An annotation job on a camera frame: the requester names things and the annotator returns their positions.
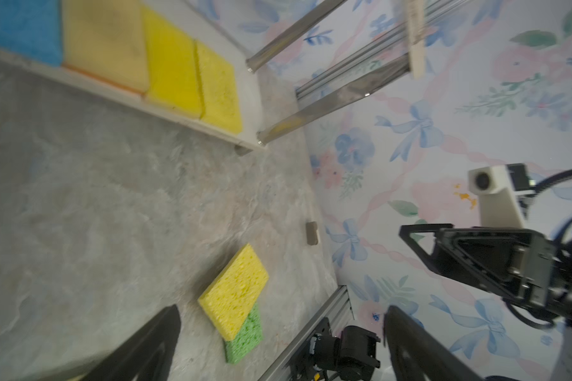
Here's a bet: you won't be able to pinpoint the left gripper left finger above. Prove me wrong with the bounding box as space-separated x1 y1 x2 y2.
83 305 181 380

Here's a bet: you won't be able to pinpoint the blue sponge front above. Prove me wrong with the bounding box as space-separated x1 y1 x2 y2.
0 0 64 67

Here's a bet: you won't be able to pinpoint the right aluminium frame post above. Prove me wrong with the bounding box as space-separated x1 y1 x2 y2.
296 0 468 101

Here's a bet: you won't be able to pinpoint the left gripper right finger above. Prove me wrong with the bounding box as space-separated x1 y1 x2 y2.
383 306 481 380

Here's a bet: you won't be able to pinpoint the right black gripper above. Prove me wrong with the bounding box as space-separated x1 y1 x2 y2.
399 224 572 324

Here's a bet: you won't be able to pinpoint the bright yellow scouring sponge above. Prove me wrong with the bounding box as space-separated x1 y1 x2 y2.
142 6 203 119

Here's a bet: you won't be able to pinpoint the green sponge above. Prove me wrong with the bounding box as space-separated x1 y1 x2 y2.
224 303 264 364

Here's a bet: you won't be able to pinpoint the light yellow cellulose sponge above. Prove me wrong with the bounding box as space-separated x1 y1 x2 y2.
198 244 269 341

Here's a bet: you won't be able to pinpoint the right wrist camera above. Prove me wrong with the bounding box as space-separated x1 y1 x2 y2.
468 164 535 229

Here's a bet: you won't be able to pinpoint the aluminium front rail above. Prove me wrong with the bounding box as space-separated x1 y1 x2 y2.
258 286 354 381

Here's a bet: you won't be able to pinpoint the white two-tier metal shelf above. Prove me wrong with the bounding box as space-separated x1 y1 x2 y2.
0 0 473 157

